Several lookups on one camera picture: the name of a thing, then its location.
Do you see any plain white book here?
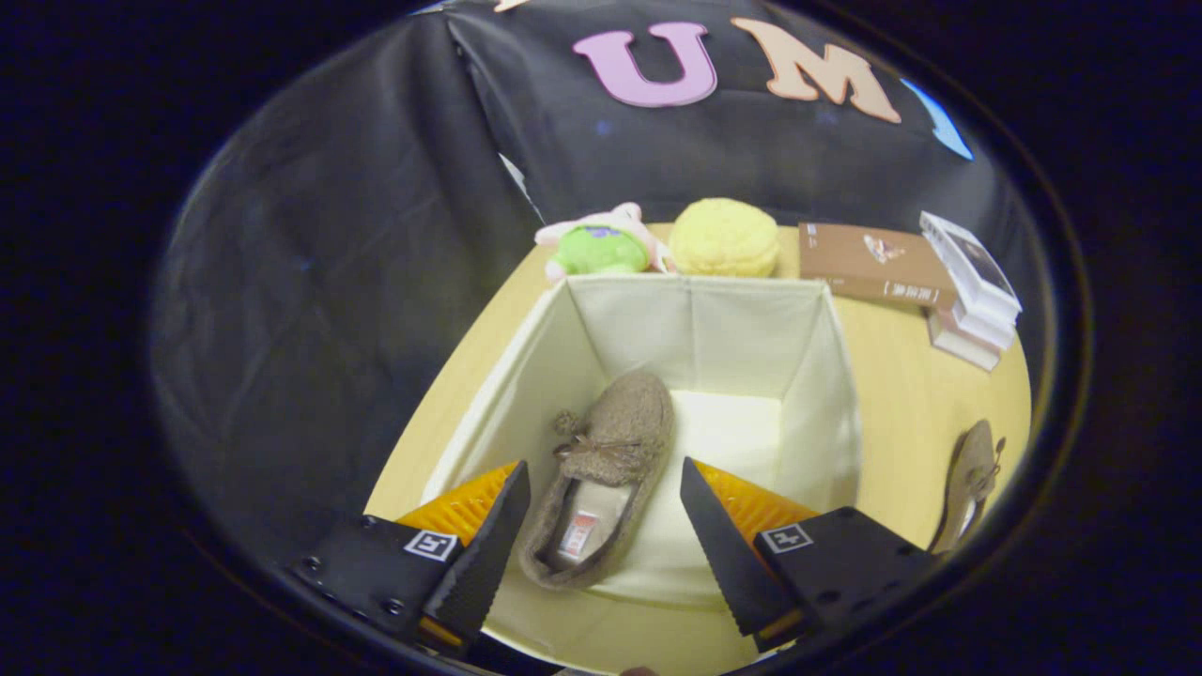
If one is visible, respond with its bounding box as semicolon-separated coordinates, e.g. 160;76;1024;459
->
948;299;1017;351

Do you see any brown book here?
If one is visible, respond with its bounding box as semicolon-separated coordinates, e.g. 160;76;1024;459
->
798;223;959;311

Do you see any beige fabric storage box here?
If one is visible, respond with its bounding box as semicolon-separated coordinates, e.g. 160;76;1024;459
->
418;274;863;676

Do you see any yellow round plush cushion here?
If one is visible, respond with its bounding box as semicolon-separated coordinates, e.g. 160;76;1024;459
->
669;197;780;279

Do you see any pink and green plush toy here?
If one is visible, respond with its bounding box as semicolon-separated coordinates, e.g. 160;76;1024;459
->
535;202;672;283

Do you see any white portrait cover book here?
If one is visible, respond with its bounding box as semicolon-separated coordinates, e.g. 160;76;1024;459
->
918;211;1023;320

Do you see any black backdrop cloth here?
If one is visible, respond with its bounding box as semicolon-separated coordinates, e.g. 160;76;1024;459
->
150;0;1048;564

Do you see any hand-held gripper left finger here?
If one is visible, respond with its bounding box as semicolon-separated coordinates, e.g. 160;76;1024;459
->
286;459;533;658

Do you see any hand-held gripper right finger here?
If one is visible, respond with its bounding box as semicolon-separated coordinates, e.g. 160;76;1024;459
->
678;456;939;655

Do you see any brown fuzzy shoe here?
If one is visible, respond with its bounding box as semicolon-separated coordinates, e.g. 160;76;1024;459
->
518;369;675;592
928;418;1008;557

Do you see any pale pink book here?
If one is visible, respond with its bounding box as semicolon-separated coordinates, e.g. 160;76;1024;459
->
928;310;1002;372

